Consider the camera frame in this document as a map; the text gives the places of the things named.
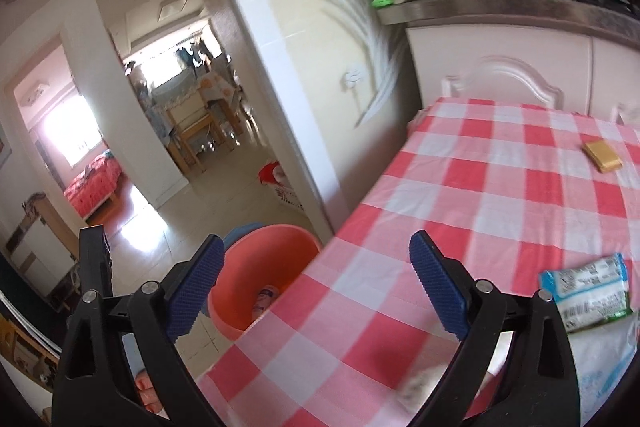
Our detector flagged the blue green snack wrapper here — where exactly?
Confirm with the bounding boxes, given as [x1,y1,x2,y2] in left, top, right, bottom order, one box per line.
[538,253,632,333]

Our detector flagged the orange plastic trash bin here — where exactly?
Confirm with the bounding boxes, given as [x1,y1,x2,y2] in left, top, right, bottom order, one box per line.
[206,223,321,340]

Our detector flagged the white kitchen cabinet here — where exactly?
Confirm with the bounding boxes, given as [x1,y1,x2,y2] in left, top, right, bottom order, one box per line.
[378,0,639,128]

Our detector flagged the blue grey floor mat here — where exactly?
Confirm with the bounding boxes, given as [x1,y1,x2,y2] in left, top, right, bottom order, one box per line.
[224,222,265,251]

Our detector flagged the wooden chair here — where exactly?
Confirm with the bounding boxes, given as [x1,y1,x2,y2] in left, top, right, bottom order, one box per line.
[164,88,242,174]

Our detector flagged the white laundry basket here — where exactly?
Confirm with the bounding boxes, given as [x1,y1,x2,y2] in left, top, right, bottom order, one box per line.
[258,161,304,212]

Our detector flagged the white sliding glass door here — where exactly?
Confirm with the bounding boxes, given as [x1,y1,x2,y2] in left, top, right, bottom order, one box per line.
[210,0,420,241]

